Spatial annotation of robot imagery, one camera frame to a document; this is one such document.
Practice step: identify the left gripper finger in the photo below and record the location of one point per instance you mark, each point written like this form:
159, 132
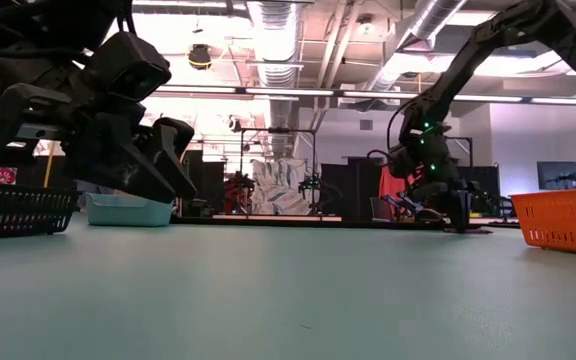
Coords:
173, 150
123, 165

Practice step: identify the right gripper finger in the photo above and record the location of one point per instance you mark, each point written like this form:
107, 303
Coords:
460, 212

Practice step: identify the purple crayon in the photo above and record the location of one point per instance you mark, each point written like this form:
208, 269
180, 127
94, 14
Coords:
478, 230

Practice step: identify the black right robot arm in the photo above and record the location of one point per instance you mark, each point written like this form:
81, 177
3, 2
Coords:
518, 30

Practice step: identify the person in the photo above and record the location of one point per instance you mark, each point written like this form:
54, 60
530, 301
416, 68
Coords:
93, 188

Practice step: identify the black partition panel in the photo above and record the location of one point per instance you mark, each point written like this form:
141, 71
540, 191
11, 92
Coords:
355, 185
483, 177
214, 180

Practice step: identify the teal plastic basket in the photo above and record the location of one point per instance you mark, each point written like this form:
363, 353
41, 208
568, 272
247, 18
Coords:
123, 210

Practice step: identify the orange hanging cloth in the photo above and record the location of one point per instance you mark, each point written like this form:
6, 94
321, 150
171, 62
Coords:
390, 185

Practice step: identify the black round ceiling lamp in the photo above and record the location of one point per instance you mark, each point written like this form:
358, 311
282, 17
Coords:
233, 124

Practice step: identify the white tube light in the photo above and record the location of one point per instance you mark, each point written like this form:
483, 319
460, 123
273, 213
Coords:
383, 94
293, 92
488, 97
568, 101
198, 89

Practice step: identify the black plastic basket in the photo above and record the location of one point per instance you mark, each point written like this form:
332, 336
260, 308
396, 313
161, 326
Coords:
18, 210

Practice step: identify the orange plastic basket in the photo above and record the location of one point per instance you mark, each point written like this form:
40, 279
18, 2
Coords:
563, 222

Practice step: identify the white leaf-patterned cloth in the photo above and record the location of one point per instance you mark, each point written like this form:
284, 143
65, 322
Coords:
278, 190

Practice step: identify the teal table mat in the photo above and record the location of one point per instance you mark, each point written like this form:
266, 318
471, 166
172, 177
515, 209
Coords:
118, 280

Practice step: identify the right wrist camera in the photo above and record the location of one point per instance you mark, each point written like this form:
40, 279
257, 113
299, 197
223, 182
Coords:
400, 161

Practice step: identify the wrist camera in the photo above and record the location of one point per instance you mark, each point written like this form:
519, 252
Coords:
128, 65
400, 161

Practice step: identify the black metal frame stand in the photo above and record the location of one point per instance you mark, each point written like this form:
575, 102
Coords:
278, 130
469, 150

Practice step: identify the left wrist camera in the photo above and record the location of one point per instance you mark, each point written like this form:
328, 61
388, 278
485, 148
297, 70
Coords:
128, 65

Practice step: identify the grey wall vent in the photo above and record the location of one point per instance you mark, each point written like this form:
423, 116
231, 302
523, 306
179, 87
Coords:
366, 124

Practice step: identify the dark wall screen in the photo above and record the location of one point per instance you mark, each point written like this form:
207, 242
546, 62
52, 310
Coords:
553, 172

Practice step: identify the grey rectangular air duct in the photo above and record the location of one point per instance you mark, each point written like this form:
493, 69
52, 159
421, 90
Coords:
448, 45

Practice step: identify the silver round ceiling duct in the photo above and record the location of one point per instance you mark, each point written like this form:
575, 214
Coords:
433, 15
274, 40

